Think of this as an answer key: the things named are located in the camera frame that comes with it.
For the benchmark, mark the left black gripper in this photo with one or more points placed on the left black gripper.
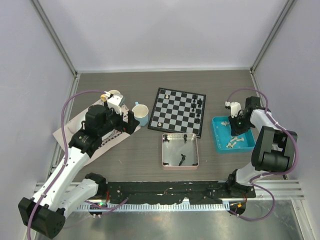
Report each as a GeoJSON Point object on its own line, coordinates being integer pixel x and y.
{"type": "Point", "coordinates": [128, 127]}

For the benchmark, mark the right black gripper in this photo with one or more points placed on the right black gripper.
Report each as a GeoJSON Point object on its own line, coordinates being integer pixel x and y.
{"type": "Point", "coordinates": [235, 130]}

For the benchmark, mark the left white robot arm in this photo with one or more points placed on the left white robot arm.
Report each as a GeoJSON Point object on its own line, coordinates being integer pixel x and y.
{"type": "Point", "coordinates": [46, 212]}

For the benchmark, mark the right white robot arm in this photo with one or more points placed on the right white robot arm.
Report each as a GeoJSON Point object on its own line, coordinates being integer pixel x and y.
{"type": "Point", "coordinates": [274, 150]}

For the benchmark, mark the black white chess board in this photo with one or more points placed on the black white chess board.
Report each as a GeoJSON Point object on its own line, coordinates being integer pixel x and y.
{"type": "Point", "coordinates": [174, 112]}

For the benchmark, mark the black chess piece in tin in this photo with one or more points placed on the black chess piece in tin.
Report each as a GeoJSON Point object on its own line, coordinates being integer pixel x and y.
{"type": "Point", "coordinates": [183, 158]}

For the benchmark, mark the light blue mug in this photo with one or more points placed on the light blue mug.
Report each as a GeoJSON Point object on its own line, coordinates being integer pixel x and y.
{"type": "Point", "coordinates": [141, 113]}

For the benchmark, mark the yellow mug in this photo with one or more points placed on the yellow mug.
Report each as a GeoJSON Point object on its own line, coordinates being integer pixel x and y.
{"type": "Point", "coordinates": [108, 94]}

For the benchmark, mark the white paper plate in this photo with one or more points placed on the white paper plate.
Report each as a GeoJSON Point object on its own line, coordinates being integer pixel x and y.
{"type": "Point", "coordinates": [74, 125]}

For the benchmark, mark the pink metal tin tray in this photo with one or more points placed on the pink metal tin tray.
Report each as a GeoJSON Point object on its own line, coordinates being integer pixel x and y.
{"type": "Point", "coordinates": [175, 144]}

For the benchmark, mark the patterned cloth placemat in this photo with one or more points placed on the patterned cloth placemat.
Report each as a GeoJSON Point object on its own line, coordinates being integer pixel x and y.
{"type": "Point", "coordinates": [94, 138]}

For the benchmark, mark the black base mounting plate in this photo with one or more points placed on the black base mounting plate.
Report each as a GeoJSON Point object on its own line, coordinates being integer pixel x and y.
{"type": "Point", "coordinates": [174, 192]}

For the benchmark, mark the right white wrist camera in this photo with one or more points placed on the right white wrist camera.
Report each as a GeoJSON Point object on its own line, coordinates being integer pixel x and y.
{"type": "Point", "coordinates": [234, 107]}

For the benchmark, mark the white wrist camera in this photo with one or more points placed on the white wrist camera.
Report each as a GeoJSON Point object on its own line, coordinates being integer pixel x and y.
{"type": "Point", "coordinates": [115, 101]}
{"type": "Point", "coordinates": [234, 107]}

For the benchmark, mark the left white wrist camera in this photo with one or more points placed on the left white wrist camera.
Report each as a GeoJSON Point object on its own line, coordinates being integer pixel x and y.
{"type": "Point", "coordinates": [115, 101]}

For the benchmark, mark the slotted cable duct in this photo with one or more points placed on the slotted cable duct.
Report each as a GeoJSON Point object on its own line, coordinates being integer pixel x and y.
{"type": "Point", "coordinates": [185, 206]}

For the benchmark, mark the aluminium frame rail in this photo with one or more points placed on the aluminium frame rail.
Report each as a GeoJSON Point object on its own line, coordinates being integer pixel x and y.
{"type": "Point", "coordinates": [53, 35]}

